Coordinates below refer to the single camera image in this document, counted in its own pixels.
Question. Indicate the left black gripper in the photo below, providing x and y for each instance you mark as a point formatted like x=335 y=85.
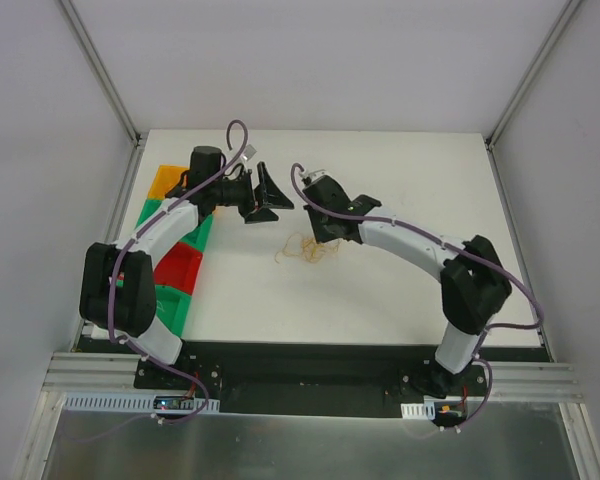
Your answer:
x=252 y=192

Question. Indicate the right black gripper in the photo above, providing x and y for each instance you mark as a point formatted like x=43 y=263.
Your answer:
x=323 y=232

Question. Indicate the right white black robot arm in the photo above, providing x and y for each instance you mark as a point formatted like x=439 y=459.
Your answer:
x=473 y=290

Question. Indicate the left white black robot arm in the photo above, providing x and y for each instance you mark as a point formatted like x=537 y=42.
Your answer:
x=187 y=205

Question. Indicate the upper green plastic bin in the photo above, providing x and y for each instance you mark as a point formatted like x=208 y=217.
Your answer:
x=197 y=239

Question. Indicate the green plastic bin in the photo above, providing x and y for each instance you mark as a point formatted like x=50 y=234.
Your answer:
x=172 y=312
x=197 y=239

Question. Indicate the orange plastic bin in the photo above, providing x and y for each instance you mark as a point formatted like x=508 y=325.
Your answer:
x=166 y=178

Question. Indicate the red plastic bin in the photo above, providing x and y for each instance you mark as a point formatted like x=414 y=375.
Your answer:
x=178 y=270

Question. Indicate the lower green plastic bin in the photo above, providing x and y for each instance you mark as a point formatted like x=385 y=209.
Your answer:
x=172 y=312

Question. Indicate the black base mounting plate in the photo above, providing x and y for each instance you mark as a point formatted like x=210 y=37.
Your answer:
x=298 y=379

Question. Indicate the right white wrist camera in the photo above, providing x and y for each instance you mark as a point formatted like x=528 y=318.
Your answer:
x=313 y=176

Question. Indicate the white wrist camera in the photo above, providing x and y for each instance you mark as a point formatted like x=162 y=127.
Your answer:
x=248 y=153
x=313 y=176

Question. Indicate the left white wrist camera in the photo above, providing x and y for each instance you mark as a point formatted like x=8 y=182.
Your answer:
x=248 y=153

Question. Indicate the right white cable duct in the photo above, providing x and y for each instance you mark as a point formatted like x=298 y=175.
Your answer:
x=418 y=411

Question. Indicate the white cable duct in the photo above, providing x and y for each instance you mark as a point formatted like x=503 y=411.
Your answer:
x=418 y=411
x=139 y=403

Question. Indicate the left white cable duct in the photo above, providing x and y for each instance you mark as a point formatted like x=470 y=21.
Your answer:
x=139 y=403

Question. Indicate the left aluminium frame post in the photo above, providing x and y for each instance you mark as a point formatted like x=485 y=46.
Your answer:
x=100 y=72

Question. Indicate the aluminium frame post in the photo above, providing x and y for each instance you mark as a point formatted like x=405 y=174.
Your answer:
x=550 y=42
x=100 y=72

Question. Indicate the aluminium front rail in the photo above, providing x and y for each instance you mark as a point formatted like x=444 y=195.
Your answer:
x=537 y=382

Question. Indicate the right aluminium frame post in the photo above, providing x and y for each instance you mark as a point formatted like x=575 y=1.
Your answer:
x=550 y=42

